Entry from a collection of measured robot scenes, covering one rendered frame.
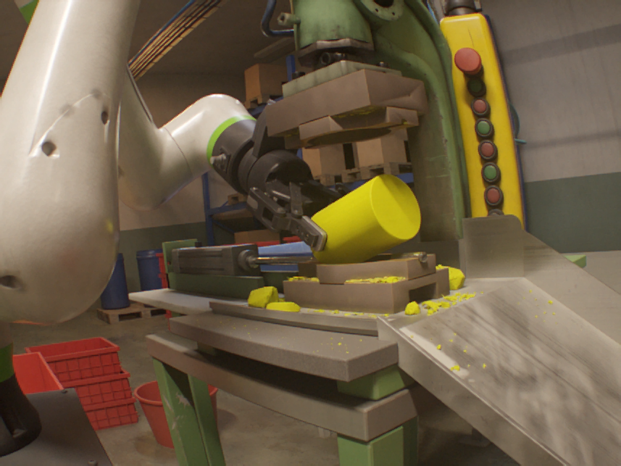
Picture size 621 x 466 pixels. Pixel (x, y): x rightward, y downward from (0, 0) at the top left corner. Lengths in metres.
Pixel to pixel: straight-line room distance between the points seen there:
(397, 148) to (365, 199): 5.77
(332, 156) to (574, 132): 3.42
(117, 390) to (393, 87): 2.68
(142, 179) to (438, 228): 0.40
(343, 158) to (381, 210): 6.63
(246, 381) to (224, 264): 0.29
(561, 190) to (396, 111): 5.55
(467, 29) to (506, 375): 0.49
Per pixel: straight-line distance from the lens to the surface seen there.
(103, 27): 0.38
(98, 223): 0.31
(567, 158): 5.98
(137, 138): 0.71
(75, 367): 2.93
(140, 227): 9.15
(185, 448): 0.77
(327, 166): 6.92
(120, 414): 3.05
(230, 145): 0.68
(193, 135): 0.75
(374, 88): 0.49
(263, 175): 0.63
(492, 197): 0.66
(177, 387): 0.74
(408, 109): 0.52
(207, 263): 0.80
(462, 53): 0.68
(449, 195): 0.64
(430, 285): 0.53
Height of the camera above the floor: 1.09
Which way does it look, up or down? 1 degrees down
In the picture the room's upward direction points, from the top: 6 degrees counter-clockwise
